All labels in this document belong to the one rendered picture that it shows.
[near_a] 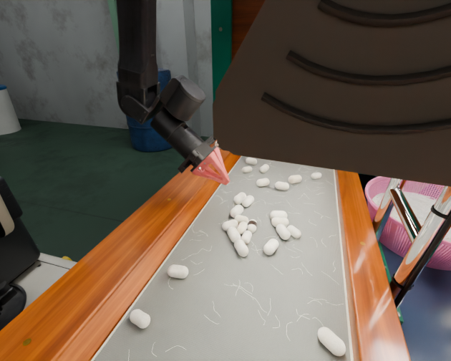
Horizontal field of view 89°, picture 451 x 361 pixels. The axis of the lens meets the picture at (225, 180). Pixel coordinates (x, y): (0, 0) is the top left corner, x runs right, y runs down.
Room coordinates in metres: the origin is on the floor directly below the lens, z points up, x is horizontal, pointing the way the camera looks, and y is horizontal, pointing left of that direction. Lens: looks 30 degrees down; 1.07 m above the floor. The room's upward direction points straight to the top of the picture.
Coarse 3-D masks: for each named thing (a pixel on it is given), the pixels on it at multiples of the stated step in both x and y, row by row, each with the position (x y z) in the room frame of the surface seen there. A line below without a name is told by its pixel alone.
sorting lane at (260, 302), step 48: (240, 192) 0.50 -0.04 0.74; (288, 192) 0.50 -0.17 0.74; (192, 240) 0.33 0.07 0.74; (288, 240) 0.33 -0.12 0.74; (336, 240) 0.33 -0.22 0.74; (144, 288) 0.23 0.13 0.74; (192, 288) 0.23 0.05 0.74; (240, 288) 0.23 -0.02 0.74; (288, 288) 0.23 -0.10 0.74; (336, 288) 0.23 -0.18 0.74; (144, 336) 0.16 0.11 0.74; (192, 336) 0.16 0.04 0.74; (240, 336) 0.16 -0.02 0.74; (288, 336) 0.16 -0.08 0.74
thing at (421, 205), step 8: (408, 192) 0.52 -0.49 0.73; (376, 200) 0.48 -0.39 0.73; (408, 200) 0.48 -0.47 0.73; (416, 200) 0.47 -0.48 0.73; (424, 200) 0.47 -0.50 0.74; (432, 200) 0.48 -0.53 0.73; (416, 208) 0.44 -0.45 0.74; (424, 208) 0.44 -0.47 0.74; (392, 216) 0.42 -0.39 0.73; (424, 216) 0.41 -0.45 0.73; (448, 232) 0.36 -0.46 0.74; (448, 240) 0.34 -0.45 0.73
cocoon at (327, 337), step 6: (318, 330) 0.16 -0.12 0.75; (324, 330) 0.15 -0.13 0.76; (330, 330) 0.16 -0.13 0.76; (318, 336) 0.15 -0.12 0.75; (324, 336) 0.15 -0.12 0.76; (330, 336) 0.15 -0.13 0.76; (336, 336) 0.15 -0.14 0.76; (324, 342) 0.14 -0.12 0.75; (330, 342) 0.14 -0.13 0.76; (336, 342) 0.14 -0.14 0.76; (342, 342) 0.14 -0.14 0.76; (330, 348) 0.14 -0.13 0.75; (336, 348) 0.14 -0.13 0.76; (342, 348) 0.14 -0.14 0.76; (336, 354) 0.13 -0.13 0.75; (342, 354) 0.13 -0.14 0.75
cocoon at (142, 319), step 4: (132, 312) 0.18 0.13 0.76; (136, 312) 0.18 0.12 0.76; (140, 312) 0.18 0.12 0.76; (144, 312) 0.18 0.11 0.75; (132, 316) 0.17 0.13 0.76; (136, 316) 0.17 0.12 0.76; (140, 316) 0.17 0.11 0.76; (144, 316) 0.17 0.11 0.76; (148, 316) 0.18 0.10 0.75; (132, 320) 0.17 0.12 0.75; (136, 320) 0.17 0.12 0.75; (140, 320) 0.17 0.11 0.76; (144, 320) 0.17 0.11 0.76; (148, 320) 0.17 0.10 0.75; (136, 324) 0.17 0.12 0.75; (140, 324) 0.16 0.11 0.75; (144, 324) 0.17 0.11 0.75; (148, 324) 0.17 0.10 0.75
